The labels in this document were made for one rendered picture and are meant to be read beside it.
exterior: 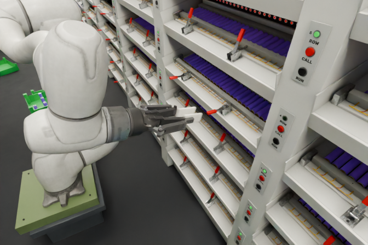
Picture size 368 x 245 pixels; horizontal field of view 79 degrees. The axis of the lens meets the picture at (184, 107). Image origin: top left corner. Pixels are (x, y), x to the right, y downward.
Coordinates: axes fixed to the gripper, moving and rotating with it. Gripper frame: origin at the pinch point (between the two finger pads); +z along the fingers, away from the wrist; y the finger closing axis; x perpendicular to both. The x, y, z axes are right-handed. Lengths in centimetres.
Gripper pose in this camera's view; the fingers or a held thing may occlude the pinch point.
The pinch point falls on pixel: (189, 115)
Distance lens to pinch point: 68.8
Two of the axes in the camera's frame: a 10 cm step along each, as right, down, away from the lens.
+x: 2.4, -8.5, -4.7
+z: 8.3, -0.8, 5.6
